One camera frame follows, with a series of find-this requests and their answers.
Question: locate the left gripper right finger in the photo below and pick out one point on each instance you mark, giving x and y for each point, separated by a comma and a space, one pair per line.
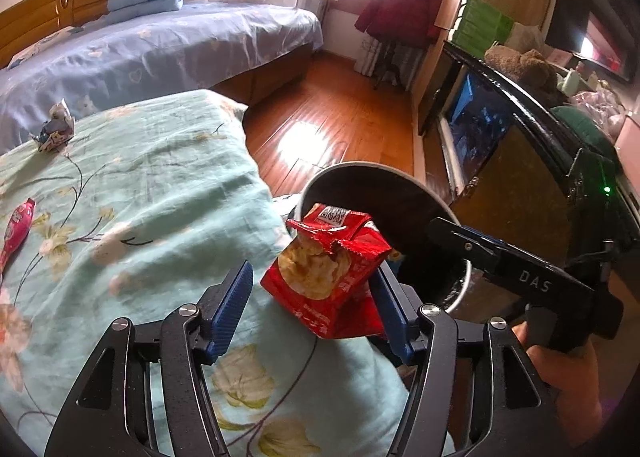
397, 306

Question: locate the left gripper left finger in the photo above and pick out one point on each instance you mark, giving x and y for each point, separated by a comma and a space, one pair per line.
221, 308

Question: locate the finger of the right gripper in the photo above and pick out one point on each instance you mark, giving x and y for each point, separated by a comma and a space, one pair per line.
465, 241

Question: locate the red chip bag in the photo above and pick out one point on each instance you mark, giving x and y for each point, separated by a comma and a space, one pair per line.
322, 276

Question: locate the round trash bin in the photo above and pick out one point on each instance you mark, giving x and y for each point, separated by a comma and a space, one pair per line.
401, 208

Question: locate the right hand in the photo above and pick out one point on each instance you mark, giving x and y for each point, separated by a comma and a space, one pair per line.
576, 377

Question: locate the black glossy tv cabinet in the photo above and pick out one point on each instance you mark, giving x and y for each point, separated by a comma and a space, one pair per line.
516, 170

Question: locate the teal floral bed cover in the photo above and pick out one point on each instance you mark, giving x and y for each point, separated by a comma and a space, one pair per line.
149, 205

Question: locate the brown teddy bear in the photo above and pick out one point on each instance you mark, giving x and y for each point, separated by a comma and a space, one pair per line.
529, 70

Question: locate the pink candy wrapper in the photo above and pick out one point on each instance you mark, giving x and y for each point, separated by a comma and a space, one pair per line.
17, 230

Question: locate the green box stack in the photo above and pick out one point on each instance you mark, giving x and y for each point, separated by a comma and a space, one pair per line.
478, 26

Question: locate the crumpled patterned wrapper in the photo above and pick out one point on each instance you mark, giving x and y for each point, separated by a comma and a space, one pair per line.
58, 130

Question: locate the black television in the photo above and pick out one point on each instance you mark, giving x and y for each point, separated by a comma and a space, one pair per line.
599, 32

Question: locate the dark red hanging coat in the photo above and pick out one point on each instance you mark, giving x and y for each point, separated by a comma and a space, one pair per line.
410, 22

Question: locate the blue sheet bed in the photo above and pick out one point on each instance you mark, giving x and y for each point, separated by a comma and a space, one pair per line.
108, 65

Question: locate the wooden headboard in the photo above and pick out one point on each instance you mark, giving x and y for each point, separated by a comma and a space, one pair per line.
29, 21

